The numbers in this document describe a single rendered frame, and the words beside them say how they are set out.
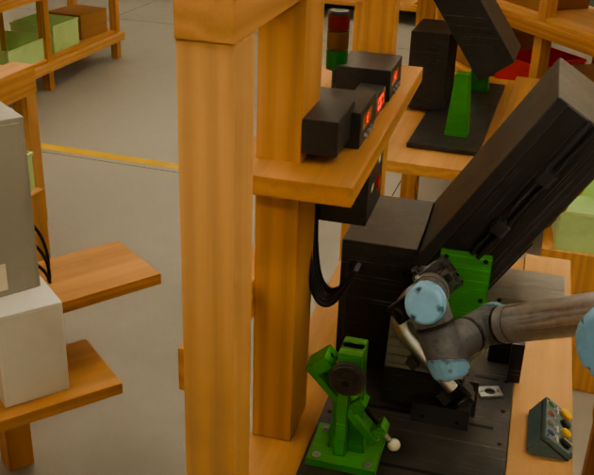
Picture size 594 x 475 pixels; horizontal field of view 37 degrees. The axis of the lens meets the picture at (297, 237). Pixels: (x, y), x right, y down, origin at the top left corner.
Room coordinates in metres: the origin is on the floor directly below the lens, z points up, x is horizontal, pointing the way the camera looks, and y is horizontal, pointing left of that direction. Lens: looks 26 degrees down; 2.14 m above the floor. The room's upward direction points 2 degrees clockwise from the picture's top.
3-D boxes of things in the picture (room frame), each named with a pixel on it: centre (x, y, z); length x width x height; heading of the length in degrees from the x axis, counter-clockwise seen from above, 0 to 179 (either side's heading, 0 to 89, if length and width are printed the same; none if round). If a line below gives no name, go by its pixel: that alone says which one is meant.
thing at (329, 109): (1.65, -0.05, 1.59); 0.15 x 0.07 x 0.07; 166
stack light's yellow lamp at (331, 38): (2.06, -0.08, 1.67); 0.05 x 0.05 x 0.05
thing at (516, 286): (1.93, -0.45, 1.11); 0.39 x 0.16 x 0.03; 76
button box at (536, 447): (1.62, -0.58, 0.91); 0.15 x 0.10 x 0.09; 166
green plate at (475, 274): (1.79, -0.38, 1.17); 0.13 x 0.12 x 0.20; 166
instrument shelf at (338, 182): (1.94, -0.09, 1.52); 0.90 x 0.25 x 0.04; 166
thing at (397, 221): (2.01, -0.23, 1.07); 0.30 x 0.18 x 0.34; 166
